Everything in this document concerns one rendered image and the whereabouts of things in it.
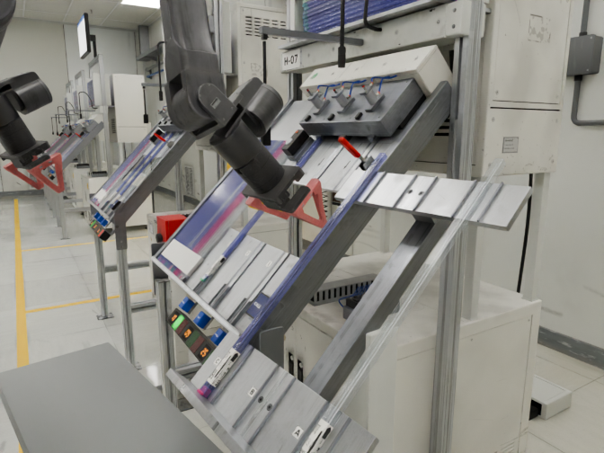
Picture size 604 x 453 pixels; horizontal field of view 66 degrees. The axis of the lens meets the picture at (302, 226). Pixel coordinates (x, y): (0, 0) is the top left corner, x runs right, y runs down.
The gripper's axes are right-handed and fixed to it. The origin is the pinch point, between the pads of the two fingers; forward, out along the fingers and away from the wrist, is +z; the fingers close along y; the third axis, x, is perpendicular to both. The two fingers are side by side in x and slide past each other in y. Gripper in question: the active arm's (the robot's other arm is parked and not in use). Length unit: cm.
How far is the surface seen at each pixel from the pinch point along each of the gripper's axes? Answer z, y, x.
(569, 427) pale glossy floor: 162, 7, -27
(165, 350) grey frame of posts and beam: 43, 81, 36
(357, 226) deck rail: 18.1, 8.8, -11.0
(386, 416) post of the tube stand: 25.0, -15.1, 17.7
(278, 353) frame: 18.1, 6.5, 19.2
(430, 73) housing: 10, 9, -48
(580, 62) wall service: 99, 41, -165
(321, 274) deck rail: 18.4, 9.6, 1.6
